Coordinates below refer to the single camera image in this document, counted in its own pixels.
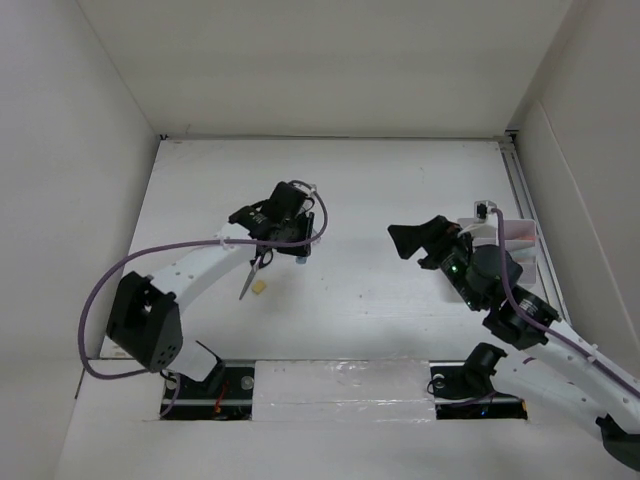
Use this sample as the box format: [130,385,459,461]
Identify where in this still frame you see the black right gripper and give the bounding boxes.
[387,214,482,311]

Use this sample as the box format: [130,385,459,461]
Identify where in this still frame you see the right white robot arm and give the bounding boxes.
[388,208,639,470]

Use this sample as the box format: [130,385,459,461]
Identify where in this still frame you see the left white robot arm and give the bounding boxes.
[106,180,320,397]

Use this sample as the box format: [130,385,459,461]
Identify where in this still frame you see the yellow eraser block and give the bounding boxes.
[252,280,267,295]

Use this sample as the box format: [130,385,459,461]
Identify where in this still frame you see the clear compartment organizer box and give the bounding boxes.
[471,219,538,287]

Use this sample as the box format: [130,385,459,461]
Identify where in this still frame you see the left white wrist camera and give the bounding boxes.
[290,180,317,197]

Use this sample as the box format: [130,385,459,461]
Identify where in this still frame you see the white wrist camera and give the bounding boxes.
[458,200,499,236]
[290,180,317,197]

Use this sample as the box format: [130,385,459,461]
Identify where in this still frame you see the black handled scissors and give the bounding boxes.
[239,249,274,300]

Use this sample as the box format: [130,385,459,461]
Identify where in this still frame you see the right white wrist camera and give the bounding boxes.
[458,200,499,236]

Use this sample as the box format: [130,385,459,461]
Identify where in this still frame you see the aluminium frame rail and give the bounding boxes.
[496,130,572,326]

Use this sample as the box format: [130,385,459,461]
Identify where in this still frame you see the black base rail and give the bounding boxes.
[160,359,528,423]

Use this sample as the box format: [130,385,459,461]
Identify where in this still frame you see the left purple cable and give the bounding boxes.
[79,179,329,419]

